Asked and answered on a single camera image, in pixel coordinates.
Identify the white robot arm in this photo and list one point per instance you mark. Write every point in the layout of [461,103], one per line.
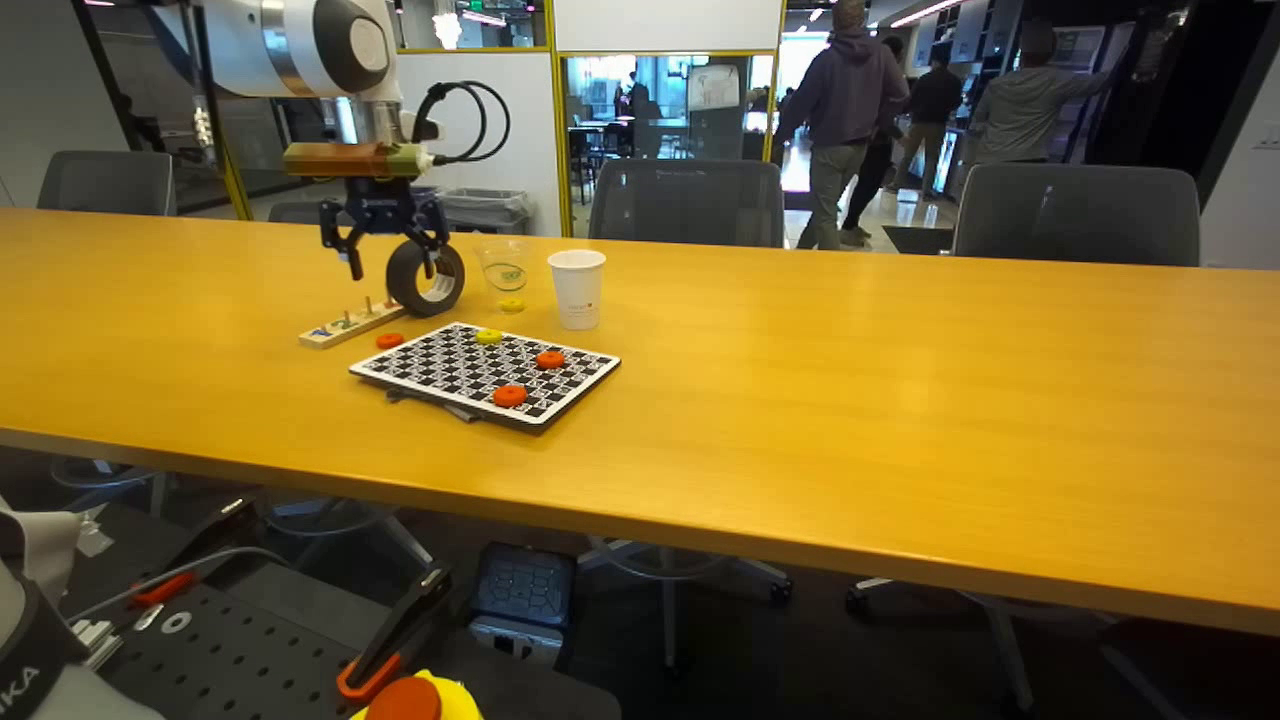
[347,54]

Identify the wooden number puzzle board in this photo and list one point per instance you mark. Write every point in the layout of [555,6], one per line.
[350,320]

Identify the grey chair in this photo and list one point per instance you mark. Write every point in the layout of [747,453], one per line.
[1113,213]
[689,201]
[111,180]

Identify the white paper cup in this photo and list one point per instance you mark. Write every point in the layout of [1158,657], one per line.
[576,287]

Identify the yellow red emergency stop button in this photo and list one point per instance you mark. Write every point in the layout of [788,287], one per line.
[423,697]

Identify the grey chair middle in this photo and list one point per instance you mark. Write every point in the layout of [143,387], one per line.
[689,201]

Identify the black perforated equipment plate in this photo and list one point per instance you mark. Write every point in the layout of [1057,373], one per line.
[239,636]

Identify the grey chair far left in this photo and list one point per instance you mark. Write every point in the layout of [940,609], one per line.
[111,180]

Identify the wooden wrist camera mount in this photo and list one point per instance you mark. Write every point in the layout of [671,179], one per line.
[347,162]

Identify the grey chair far right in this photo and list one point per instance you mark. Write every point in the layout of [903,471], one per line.
[1113,213]

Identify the orange ring board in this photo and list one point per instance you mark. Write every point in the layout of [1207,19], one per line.
[548,358]

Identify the black white checkered calibration board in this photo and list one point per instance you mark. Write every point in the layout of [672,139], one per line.
[486,369]

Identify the clear plastic cup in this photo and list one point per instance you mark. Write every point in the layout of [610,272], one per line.
[507,272]

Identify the orange handled black tool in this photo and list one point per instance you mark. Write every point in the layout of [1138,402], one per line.
[393,643]

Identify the black tape roll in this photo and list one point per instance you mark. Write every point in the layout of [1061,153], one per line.
[424,279]

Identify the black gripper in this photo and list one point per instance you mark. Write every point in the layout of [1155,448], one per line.
[386,211]

